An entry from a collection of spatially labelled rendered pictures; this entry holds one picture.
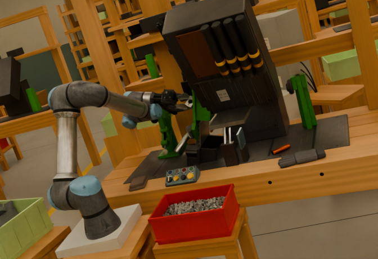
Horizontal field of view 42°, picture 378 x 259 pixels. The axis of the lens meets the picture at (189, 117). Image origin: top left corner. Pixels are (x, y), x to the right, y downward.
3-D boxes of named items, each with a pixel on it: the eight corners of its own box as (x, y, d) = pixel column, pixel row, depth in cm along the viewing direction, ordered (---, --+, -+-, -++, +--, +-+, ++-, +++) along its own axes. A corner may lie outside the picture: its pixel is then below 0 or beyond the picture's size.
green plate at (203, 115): (209, 132, 234) (208, 89, 228) (193, 130, 237) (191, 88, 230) (215, 123, 245) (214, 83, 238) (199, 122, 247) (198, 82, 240)
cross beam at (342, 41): (355, 49, 249) (351, 31, 247) (129, 102, 293) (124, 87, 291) (354, 47, 253) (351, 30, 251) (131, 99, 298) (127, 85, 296)
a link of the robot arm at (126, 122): (133, 120, 235) (138, 101, 240) (117, 124, 242) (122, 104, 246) (144, 128, 240) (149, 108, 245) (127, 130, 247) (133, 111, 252)
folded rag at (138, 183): (144, 188, 231) (143, 182, 231) (129, 192, 233) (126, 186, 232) (148, 179, 241) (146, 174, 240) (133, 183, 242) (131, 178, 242)
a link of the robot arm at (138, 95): (125, 110, 252) (129, 95, 255) (145, 111, 249) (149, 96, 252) (120, 102, 245) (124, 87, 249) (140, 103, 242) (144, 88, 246)
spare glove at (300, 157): (323, 149, 213) (322, 144, 212) (327, 158, 203) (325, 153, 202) (277, 160, 216) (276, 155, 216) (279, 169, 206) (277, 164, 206)
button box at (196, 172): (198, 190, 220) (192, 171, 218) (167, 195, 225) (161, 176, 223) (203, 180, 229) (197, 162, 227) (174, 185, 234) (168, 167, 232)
